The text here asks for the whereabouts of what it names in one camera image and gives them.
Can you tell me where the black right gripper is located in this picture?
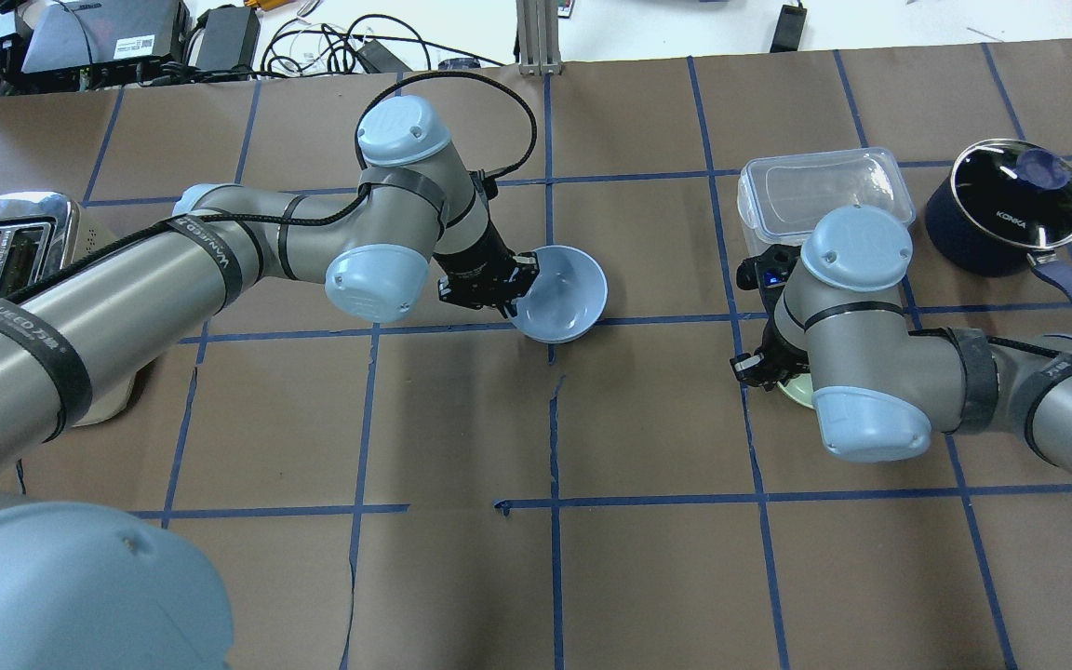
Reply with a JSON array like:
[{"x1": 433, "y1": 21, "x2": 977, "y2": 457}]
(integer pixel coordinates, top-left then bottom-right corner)
[{"x1": 730, "y1": 245, "x2": 810, "y2": 390}]

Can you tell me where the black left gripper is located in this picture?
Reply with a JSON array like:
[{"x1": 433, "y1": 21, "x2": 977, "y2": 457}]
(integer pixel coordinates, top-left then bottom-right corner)
[{"x1": 435, "y1": 221, "x2": 539, "y2": 315}]

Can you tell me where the green bowl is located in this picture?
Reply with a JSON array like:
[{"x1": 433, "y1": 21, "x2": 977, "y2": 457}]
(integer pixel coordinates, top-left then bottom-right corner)
[{"x1": 777, "y1": 373, "x2": 815, "y2": 410}]

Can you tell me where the blue bowl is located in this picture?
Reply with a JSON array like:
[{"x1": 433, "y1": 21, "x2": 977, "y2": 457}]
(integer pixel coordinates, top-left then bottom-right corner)
[{"x1": 509, "y1": 245, "x2": 609, "y2": 344}]

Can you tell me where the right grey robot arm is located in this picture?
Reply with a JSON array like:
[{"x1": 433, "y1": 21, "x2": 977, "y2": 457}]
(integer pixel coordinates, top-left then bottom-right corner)
[{"x1": 731, "y1": 205, "x2": 1072, "y2": 475}]

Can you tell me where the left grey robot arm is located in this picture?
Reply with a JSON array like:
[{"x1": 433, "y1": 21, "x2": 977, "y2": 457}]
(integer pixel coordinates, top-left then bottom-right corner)
[{"x1": 0, "y1": 94, "x2": 540, "y2": 669}]

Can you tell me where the clear plastic food container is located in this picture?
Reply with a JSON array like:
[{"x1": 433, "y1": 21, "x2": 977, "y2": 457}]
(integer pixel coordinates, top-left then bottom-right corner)
[{"x1": 736, "y1": 147, "x2": 918, "y2": 256}]

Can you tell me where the dark blue lidded saucepan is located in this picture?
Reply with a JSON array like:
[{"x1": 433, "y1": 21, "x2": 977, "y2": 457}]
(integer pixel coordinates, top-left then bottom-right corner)
[{"x1": 923, "y1": 139, "x2": 1072, "y2": 304}]

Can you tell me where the black power adapter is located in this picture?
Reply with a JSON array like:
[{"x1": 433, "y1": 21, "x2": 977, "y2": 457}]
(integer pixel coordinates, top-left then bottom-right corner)
[{"x1": 769, "y1": 1, "x2": 808, "y2": 53}]

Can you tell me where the grey electronics box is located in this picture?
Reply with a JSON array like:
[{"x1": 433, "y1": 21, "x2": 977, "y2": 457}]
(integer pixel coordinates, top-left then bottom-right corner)
[{"x1": 21, "y1": 1, "x2": 190, "y2": 75}]

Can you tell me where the silver white toaster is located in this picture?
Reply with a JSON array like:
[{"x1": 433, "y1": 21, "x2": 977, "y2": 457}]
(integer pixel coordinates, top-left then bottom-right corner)
[{"x1": 0, "y1": 192, "x2": 140, "y2": 427}]

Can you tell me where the aluminium frame post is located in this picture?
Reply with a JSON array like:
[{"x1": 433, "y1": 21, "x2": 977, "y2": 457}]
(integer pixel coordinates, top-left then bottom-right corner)
[{"x1": 516, "y1": 0, "x2": 563, "y2": 76}]

